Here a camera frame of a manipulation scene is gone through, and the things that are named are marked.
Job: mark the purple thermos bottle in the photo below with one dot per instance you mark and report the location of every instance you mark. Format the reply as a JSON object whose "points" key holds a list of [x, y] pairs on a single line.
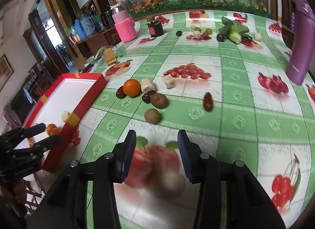
{"points": [[303, 44]]}

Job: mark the small beige fruit chunk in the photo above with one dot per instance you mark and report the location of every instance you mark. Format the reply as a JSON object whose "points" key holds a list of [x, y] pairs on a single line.
{"points": [[168, 82]]}

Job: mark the dark red jar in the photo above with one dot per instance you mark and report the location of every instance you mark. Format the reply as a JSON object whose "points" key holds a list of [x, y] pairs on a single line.
{"points": [[155, 28]]}

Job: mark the small white fruit piece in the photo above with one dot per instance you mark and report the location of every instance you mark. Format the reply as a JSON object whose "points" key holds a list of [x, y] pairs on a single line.
{"points": [[65, 115]]}

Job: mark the dark red dried date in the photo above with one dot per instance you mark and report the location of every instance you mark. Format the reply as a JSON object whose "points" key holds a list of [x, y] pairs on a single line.
{"points": [[208, 102]]}

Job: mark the dark jujube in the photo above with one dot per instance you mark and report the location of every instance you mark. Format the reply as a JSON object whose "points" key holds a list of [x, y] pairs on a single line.
{"points": [[146, 97]]}

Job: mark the left hand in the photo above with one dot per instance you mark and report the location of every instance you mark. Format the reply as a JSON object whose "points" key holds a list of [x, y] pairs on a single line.
{"points": [[16, 194]]}

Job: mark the pink sleeved bottle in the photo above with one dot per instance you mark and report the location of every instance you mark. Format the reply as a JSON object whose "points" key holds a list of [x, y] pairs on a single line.
{"points": [[124, 24]]}

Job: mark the dark red jujube date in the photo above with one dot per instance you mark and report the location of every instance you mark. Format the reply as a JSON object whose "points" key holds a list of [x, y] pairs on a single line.
{"points": [[120, 93]]}

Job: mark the brown kiwi fruit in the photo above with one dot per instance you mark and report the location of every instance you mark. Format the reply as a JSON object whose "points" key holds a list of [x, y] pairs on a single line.
{"points": [[152, 116], [159, 100]]}

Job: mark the grey blue kettle jug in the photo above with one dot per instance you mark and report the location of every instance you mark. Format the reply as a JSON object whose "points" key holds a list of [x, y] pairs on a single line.
{"points": [[88, 25]]}

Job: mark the red white tray box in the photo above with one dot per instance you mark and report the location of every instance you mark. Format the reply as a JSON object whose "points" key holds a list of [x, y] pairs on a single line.
{"points": [[72, 92]]}

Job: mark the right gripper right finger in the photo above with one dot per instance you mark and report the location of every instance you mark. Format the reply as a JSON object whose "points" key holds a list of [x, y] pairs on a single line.
{"points": [[203, 169]]}

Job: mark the beige cube fruit chunk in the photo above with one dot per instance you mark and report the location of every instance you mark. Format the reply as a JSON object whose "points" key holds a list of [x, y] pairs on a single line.
{"points": [[147, 85]]}

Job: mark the blue thermos jug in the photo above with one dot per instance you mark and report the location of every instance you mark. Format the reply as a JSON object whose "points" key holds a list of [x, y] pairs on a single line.
{"points": [[79, 29]]}

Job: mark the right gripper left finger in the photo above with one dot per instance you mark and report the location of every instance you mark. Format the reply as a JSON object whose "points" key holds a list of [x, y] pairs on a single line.
{"points": [[112, 167]]}

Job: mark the orange tangerine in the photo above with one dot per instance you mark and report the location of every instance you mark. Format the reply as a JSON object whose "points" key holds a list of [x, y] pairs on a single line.
{"points": [[132, 88], [50, 128], [55, 131]]}

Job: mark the green leafy vegetable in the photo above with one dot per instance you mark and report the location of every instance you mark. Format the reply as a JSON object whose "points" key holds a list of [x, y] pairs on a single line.
{"points": [[234, 31]]}

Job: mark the small dark round fruit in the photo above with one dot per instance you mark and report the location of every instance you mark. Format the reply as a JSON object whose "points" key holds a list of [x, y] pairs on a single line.
{"points": [[179, 33]]}

